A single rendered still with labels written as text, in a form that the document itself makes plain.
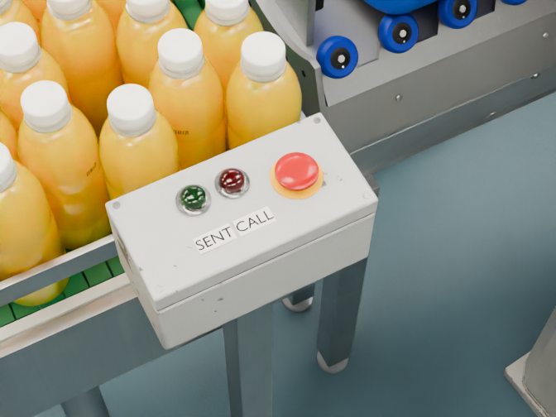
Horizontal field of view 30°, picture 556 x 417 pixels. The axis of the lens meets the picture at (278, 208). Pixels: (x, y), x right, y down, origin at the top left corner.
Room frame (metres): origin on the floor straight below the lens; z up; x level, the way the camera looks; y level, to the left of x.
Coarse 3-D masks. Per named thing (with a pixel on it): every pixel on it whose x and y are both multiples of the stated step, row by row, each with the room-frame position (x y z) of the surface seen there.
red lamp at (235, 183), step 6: (228, 168) 0.46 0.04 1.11; (234, 168) 0.46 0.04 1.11; (222, 174) 0.45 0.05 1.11; (228, 174) 0.45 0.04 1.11; (234, 174) 0.45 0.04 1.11; (240, 174) 0.45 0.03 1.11; (222, 180) 0.45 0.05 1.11; (228, 180) 0.45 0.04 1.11; (234, 180) 0.45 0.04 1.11; (240, 180) 0.45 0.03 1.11; (222, 186) 0.44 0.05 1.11; (228, 186) 0.44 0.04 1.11; (234, 186) 0.44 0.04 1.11; (240, 186) 0.44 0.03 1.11; (228, 192) 0.44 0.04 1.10; (234, 192) 0.44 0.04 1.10
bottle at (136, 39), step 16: (128, 16) 0.65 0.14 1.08; (160, 16) 0.64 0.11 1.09; (176, 16) 0.65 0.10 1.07; (128, 32) 0.63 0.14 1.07; (144, 32) 0.63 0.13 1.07; (160, 32) 0.63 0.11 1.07; (128, 48) 0.63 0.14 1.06; (144, 48) 0.62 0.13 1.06; (128, 64) 0.63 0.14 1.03; (144, 64) 0.62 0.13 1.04; (128, 80) 0.63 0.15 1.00; (144, 80) 0.62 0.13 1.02
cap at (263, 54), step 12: (252, 36) 0.60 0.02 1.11; (264, 36) 0.60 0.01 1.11; (276, 36) 0.60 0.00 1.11; (252, 48) 0.59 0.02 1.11; (264, 48) 0.59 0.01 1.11; (276, 48) 0.59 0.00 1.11; (252, 60) 0.57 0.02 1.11; (264, 60) 0.57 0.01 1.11; (276, 60) 0.57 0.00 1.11; (252, 72) 0.57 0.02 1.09; (264, 72) 0.57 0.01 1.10; (276, 72) 0.57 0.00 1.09
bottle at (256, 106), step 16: (240, 64) 0.59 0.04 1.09; (288, 64) 0.60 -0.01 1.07; (240, 80) 0.58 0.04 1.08; (256, 80) 0.57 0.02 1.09; (272, 80) 0.57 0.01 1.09; (288, 80) 0.58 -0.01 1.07; (240, 96) 0.57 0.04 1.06; (256, 96) 0.56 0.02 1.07; (272, 96) 0.56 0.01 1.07; (288, 96) 0.57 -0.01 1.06; (240, 112) 0.56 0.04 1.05; (256, 112) 0.56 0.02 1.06; (272, 112) 0.56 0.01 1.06; (288, 112) 0.56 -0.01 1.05; (240, 128) 0.56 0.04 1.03; (256, 128) 0.55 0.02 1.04; (272, 128) 0.55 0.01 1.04; (240, 144) 0.56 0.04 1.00
